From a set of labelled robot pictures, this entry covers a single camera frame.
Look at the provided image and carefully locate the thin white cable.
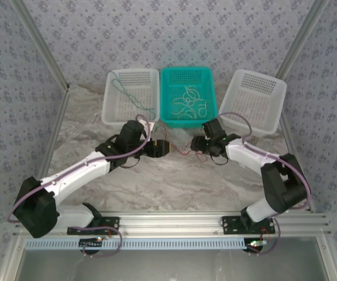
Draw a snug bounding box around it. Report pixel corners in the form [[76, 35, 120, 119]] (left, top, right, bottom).
[[169, 84, 209, 121]]

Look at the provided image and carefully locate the white slotted cable duct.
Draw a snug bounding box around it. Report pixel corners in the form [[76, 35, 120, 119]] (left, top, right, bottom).
[[24, 236, 247, 251]]

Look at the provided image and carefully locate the white perforated plastic basket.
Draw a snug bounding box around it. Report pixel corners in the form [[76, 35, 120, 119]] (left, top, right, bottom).
[[101, 68, 160, 130], [218, 69, 288, 137]]

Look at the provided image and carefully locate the thin green cable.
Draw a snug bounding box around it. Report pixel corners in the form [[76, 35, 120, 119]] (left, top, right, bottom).
[[111, 71, 157, 121]]

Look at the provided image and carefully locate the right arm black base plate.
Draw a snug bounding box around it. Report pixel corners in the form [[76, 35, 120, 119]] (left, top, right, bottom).
[[221, 215, 276, 235]]

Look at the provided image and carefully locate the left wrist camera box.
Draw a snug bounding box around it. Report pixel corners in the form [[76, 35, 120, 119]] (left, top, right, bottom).
[[135, 114, 159, 134]]

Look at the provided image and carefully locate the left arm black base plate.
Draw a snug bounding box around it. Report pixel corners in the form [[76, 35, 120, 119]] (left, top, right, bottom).
[[67, 215, 120, 235]]

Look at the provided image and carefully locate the thin red cable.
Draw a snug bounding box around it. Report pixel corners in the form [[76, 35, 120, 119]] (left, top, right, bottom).
[[163, 125, 208, 164]]

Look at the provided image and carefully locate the grey metal sheet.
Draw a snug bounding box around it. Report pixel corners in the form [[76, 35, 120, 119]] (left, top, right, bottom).
[[19, 248, 330, 281]]

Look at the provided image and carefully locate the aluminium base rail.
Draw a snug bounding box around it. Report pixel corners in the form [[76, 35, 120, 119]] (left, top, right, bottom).
[[12, 211, 332, 237]]

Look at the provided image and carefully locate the aluminium frame post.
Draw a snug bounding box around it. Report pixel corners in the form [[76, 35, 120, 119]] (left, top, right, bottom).
[[273, 0, 331, 80], [10, 0, 71, 92]]

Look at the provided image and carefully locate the teal perforated plastic basket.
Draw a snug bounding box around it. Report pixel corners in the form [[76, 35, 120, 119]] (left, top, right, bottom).
[[159, 66, 219, 129]]

